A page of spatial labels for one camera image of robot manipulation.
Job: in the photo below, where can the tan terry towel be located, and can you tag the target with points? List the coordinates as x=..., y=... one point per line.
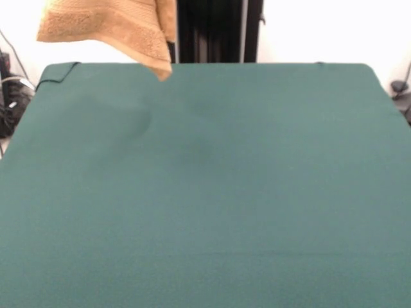
x=96, y=22

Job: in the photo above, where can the dark green table cloth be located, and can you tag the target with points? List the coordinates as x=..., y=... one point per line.
x=192, y=192

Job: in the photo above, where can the black power adapter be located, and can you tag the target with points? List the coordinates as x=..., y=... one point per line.
x=398, y=86

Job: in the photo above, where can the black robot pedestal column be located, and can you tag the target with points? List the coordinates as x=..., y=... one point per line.
x=224, y=32

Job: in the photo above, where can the small black wall device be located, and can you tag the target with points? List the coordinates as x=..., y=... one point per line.
x=4, y=61

